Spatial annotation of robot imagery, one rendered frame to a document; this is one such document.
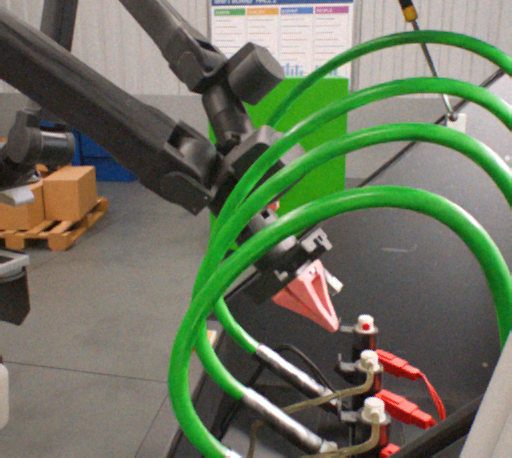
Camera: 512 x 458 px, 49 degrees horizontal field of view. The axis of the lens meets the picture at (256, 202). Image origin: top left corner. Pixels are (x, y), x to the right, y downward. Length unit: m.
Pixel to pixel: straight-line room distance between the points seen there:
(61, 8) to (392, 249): 0.74
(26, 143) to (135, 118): 0.55
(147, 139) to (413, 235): 0.51
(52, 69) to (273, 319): 0.59
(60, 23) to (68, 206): 3.72
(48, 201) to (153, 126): 4.25
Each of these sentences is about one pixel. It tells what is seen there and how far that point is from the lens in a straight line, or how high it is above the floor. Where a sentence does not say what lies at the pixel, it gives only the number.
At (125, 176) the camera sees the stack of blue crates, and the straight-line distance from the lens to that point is 6.92.
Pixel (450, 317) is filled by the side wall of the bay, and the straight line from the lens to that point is 1.00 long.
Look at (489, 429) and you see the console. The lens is 0.27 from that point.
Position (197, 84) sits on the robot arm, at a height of 1.36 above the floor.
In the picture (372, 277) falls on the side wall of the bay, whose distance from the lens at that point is 0.96.
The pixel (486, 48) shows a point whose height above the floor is 1.40.
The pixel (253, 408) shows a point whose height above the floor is 1.11.
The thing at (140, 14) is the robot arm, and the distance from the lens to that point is 0.96.
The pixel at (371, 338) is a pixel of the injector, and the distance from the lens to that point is 0.64.
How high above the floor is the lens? 1.39
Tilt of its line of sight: 14 degrees down
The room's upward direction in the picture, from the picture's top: straight up
